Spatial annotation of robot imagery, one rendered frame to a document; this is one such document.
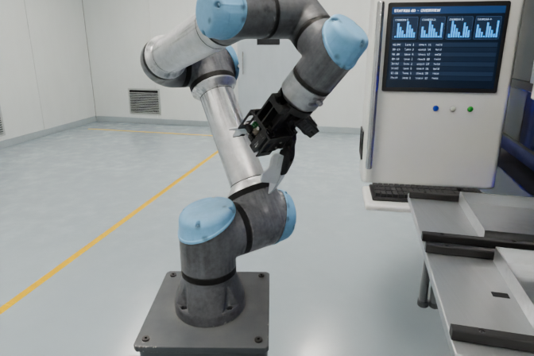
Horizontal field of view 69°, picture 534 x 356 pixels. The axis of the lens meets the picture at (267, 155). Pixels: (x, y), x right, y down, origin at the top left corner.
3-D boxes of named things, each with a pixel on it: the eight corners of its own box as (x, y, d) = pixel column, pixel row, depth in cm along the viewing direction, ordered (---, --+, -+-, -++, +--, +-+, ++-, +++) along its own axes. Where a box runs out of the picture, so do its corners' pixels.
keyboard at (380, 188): (478, 192, 146) (479, 187, 145) (493, 207, 133) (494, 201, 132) (369, 187, 152) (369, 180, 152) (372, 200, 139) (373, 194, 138)
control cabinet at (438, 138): (477, 175, 168) (508, -25, 146) (495, 191, 149) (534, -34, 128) (357, 169, 175) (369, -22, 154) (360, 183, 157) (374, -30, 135)
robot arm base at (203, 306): (167, 326, 79) (164, 284, 76) (183, 283, 93) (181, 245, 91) (242, 327, 79) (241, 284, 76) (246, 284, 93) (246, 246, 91)
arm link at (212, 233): (171, 260, 85) (166, 202, 81) (225, 242, 92) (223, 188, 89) (195, 287, 75) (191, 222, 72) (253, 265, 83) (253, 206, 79)
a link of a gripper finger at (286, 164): (268, 170, 78) (272, 128, 75) (274, 168, 79) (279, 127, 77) (285, 177, 75) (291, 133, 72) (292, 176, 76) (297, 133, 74)
